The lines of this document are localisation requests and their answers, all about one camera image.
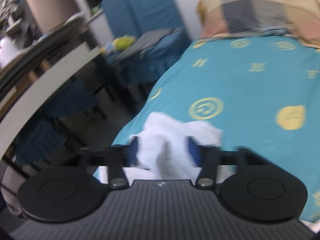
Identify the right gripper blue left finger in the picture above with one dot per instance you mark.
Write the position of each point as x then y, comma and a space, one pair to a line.
118, 157

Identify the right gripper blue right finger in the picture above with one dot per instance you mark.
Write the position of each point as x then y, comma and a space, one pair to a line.
208, 158

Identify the white shirt garment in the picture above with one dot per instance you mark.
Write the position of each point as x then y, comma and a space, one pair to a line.
162, 151

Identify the blue chair under table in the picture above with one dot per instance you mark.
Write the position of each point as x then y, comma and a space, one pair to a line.
44, 133

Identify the teal patterned bed sheet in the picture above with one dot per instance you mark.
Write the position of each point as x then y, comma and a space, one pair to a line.
262, 92

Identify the blue covered chair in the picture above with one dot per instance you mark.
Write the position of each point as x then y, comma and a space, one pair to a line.
150, 65

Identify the yellow green plush toy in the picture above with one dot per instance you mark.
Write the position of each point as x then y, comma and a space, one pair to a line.
122, 43

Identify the dark table with white top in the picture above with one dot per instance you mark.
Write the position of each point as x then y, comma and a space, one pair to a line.
31, 78

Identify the grey cloth on chair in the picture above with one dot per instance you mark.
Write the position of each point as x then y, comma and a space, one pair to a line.
148, 39

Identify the checkered pillow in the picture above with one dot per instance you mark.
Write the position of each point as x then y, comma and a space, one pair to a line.
244, 18

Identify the brown cardboard box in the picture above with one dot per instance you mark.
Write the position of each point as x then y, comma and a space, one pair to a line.
48, 14

